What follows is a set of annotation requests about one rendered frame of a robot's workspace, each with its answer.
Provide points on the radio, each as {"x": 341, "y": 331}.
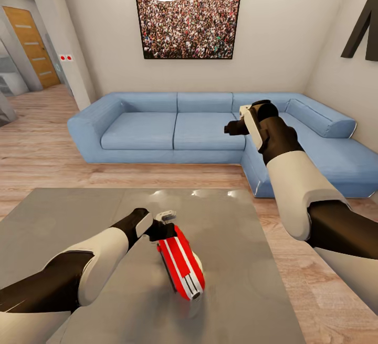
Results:
{"x": 181, "y": 265}

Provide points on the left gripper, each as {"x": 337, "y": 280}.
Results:
{"x": 164, "y": 232}

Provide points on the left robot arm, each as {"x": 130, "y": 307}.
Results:
{"x": 33, "y": 309}

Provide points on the sofa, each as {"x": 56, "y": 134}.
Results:
{"x": 187, "y": 128}

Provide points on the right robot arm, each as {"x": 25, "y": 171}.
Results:
{"x": 311, "y": 209}

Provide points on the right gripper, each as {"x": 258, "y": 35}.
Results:
{"x": 235, "y": 128}

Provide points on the door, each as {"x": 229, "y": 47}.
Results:
{"x": 34, "y": 48}

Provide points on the picture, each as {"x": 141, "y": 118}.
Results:
{"x": 188, "y": 29}

